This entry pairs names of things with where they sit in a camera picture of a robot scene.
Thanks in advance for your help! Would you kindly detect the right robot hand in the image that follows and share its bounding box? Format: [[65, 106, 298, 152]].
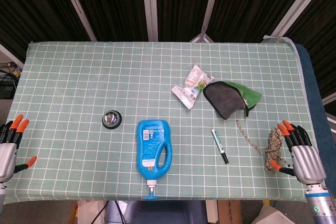
[[271, 120, 327, 185]]

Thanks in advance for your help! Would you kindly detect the green grid tablecloth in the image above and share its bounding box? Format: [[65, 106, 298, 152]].
[[3, 36, 326, 205]]

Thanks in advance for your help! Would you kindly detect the black equipment with cables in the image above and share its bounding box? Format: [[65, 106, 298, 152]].
[[0, 61, 23, 99]]

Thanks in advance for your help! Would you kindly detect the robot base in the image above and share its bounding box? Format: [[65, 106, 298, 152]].
[[104, 199, 209, 224]]

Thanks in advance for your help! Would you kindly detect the black cable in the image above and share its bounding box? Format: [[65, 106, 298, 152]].
[[91, 200, 110, 221]]

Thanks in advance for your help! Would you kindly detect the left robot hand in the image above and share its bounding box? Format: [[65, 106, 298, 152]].
[[0, 114, 38, 183]]

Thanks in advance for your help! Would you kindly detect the crumpled snack wrapper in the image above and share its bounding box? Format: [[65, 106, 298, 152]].
[[171, 63, 214, 110]]

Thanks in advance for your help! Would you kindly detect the cardboard box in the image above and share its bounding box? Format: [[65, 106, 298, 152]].
[[218, 199, 244, 224]]

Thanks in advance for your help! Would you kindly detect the grey and green cloth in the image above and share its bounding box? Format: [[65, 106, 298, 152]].
[[203, 80, 263, 121]]

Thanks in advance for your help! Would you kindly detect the blue pump detergent bottle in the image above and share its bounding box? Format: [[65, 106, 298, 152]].
[[135, 119, 173, 200]]

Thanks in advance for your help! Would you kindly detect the blue padded table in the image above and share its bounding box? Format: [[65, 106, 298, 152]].
[[293, 43, 336, 187]]

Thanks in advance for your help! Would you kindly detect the braided rope bundle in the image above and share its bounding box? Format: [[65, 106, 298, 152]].
[[236, 120, 289, 173]]

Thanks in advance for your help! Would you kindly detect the green and white marker pen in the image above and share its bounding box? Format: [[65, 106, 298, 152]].
[[211, 129, 229, 164]]

